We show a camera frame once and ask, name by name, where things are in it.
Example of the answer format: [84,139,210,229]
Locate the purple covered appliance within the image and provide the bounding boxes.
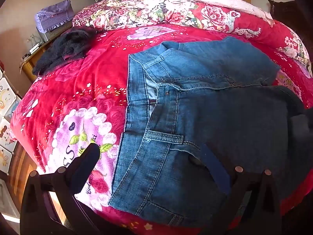
[34,0,74,33]

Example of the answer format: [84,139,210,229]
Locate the blue denim pants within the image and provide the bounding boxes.
[108,36,305,228]

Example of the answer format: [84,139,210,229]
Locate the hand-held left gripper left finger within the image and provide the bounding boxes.
[20,143,101,235]

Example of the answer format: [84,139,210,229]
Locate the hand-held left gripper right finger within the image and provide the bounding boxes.
[200,145,282,235]

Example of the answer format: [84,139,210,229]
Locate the wooden side desk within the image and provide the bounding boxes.
[20,21,74,83]

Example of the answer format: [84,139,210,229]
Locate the cartoon panel storage cabinet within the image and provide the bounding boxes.
[0,66,22,175]

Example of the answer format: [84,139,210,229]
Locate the dark wooden furniture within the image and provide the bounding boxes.
[268,0,305,32]

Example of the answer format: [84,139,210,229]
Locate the black fuzzy garment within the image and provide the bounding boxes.
[32,27,96,77]

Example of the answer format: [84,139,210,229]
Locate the floral patterned quilt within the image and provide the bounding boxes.
[72,0,203,31]

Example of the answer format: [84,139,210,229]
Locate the red floral bed blanket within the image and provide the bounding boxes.
[10,1,313,235]

